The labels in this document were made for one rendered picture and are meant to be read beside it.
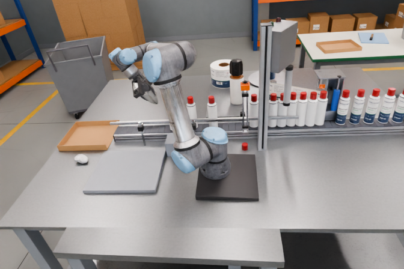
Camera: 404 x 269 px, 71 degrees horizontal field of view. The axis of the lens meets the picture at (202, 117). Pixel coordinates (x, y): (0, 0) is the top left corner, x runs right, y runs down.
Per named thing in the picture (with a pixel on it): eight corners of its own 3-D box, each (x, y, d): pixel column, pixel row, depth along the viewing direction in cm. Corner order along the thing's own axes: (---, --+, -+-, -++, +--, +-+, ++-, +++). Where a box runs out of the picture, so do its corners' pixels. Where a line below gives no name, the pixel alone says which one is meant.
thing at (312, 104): (312, 121, 163) (317, 90, 152) (315, 126, 159) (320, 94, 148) (303, 122, 164) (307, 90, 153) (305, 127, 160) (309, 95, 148)
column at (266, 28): (266, 145, 157) (270, 22, 121) (266, 151, 153) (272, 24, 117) (257, 145, 158) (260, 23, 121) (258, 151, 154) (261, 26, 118)
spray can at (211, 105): (218, 124, 169) (216, 94, 158) (217, 129, 165) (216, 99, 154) (209, 125, 170) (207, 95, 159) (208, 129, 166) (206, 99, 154)
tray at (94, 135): (121, 125, 188) (119, 119, 186) (107, 150, 166) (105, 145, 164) (77, 126, 191) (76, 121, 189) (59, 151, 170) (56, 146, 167)
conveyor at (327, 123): (397, 122, 162) (399, 116, 160) (404, 131, 155) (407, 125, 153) (119, 131, 180) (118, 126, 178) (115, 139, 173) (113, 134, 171)
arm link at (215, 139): (232, 154, 134) (233, 131, 126) (211, 167, 128) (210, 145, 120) (216, 142, 142) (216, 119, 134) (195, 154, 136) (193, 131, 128)
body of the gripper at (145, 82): (154, 83, 162) (140, 66, 157) (151, 89, 155) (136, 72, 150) (144, 89, 165) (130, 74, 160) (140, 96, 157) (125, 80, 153)
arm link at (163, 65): (216, 164, 126) (182, 41, 108) (188, 181, 118) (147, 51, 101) (200, 157, 135) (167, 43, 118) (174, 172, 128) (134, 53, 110)
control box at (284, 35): (294, 60, 138) (298, 21, 127) (278, 74, 127) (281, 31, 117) (275, 57, 143) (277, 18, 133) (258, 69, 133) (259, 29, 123)
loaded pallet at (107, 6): (150, 51, 554) (135, -28, 479) (143, 69, 484) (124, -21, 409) (90, 57, 559) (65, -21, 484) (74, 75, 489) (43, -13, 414)
